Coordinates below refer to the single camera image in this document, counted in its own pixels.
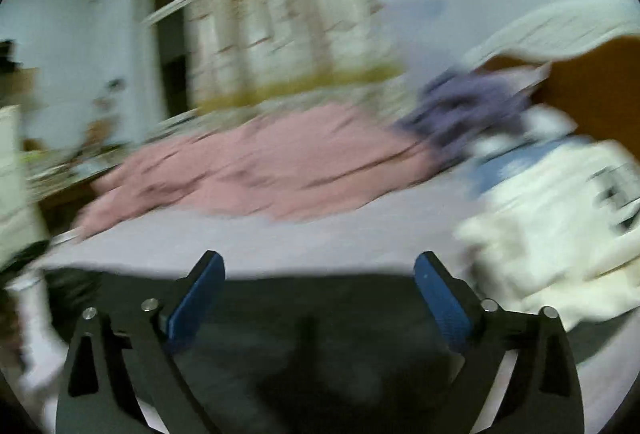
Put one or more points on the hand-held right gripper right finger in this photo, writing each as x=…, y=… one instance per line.
x=442, y=301

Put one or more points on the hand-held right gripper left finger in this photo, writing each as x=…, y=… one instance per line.
x=197, y=299

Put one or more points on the black jacket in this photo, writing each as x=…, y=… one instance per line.
x=310, y=314

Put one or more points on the cream garment with dark print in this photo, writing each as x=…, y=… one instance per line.
x=540, y=234

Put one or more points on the blue flower print pillow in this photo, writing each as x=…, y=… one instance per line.
x=505, y=168

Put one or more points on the pink plaid quilt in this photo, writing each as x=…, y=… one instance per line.
x=275, y=163

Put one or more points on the brown wooden desk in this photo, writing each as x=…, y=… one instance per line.
x=65, y=199

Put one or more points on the cluttered wooden side table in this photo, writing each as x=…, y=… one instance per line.
x=75, y=153

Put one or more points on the purple fleece garment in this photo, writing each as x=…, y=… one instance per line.
x=460, y=108

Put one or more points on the white pillow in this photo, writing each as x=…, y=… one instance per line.
x=545, y=123

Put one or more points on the white cabinet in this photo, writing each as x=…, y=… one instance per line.
x=15, y=184

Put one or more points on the white framed window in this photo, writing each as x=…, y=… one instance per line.
x=172, y=38

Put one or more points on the wooden headboard with white trim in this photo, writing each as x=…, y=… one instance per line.
x=595, y=88

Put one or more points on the cream floral curtain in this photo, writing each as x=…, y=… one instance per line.
x=275, y=13

